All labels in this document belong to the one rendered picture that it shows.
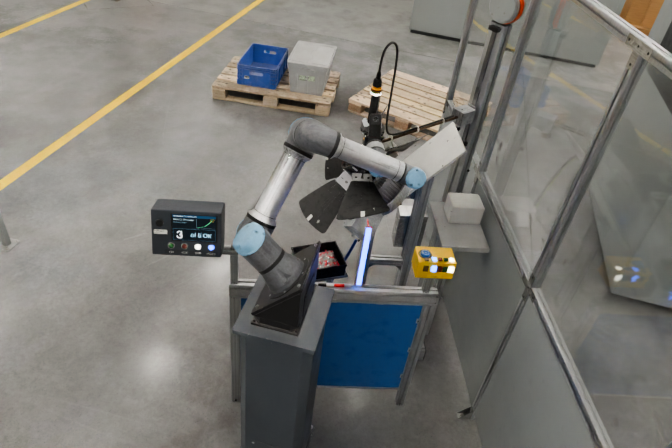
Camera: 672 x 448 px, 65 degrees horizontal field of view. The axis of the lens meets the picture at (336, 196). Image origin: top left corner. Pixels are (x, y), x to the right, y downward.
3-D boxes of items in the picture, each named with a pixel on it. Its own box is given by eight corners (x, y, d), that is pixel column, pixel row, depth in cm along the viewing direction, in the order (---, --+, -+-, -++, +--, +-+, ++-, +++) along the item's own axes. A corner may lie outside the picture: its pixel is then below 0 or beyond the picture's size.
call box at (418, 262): (446, 265, 231) (452, 247, 224) (451, 282, 223) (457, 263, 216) (410, 263, 229) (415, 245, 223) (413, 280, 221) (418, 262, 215)
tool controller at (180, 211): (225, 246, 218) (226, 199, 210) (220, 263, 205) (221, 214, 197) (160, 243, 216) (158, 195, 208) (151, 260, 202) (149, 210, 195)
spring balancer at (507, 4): (493, 16, 247) (483, 18, 244) (503, -20, 238) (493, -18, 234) (520, 28, 238) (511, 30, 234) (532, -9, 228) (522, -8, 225)
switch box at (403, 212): (420, 248, 291) (428, 217, 278) (393, 246, 289) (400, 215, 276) (417, 237, 298) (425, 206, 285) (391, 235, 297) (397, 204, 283)
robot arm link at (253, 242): (258, 277, 179) (230, 249, 175) (254, 264, 192) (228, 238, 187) (285, 252, 180) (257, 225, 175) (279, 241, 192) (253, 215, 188)
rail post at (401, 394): (402, 398, 286) (432, 299, 239) (403, 405, 282) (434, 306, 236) (394, 398, 285) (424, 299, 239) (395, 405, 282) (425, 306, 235)
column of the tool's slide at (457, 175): (421, 289, 352) (499, 19, 245) (429, 297, 347) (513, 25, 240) (414, 293, 349) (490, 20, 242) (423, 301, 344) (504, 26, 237)
